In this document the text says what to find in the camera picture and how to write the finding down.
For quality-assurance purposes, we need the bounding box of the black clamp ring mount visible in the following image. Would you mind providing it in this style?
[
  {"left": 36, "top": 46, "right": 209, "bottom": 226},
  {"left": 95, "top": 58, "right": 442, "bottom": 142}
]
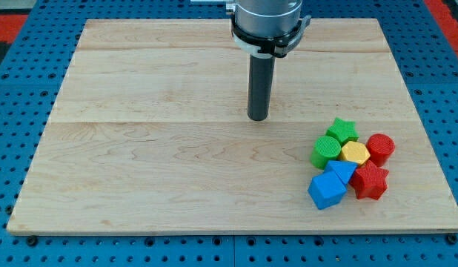
[{"left": 231, "top": 15, "right": 311, "bottom": 59}]

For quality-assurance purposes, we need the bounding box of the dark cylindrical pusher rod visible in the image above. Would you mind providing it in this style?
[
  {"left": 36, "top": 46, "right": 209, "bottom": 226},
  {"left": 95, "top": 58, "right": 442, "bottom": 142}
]
[{"left": 247, "top": 56, "right": 275, "bottom": 121}]

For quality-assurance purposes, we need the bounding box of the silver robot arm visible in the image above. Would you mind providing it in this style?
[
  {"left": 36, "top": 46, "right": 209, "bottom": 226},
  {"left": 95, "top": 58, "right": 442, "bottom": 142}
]
[{"left": 222, "top": 0, "right": 311, "bottom": 121}]

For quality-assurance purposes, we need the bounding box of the green star block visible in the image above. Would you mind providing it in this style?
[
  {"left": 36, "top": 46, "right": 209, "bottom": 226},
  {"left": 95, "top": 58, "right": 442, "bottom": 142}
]
[{"left": 325, "top": 117, "right": 359, "bottom": 146}]

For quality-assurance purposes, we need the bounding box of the green cylinder block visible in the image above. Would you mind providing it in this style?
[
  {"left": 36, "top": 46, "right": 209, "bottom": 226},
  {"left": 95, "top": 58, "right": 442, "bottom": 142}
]
[{"left": 310, "top": 136, "right": 341, "bottom": 169}]

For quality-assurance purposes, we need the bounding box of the light wooden board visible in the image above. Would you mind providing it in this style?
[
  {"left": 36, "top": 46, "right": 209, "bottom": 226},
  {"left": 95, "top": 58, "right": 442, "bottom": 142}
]
[{"left": 7, "top": 19, "right": 458, "bottom": 236}]

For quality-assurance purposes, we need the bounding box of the yellow hexagon block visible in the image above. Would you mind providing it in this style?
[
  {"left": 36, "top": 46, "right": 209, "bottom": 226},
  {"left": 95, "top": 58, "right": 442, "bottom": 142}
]
[{"left": 338, "top": 141, "right": 371, "bottom": 165}]

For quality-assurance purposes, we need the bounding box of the blue triangle block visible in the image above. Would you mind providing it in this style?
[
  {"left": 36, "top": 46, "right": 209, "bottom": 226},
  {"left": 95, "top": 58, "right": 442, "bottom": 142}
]
[{"left": 325, "top": 160, "right": 358, "bottom": 185}]

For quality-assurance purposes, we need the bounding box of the blue cube block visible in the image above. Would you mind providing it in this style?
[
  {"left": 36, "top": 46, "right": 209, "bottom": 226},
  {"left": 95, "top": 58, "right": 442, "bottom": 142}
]
[{"left": 308, "top": 171, "right": 347, "bottom": 210}]

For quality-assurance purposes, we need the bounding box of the red cylinder block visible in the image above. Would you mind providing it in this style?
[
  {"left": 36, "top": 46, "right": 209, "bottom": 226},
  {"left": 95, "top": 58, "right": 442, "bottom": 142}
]
[{"left": 366, "top": 133, "right": 395, "bottom": 167}]

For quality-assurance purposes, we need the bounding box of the red star block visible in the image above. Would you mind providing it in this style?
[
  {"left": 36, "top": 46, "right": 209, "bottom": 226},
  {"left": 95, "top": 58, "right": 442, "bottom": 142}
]
[{"left": 349, "top": 160, "right": 389, "bottom": 200}]

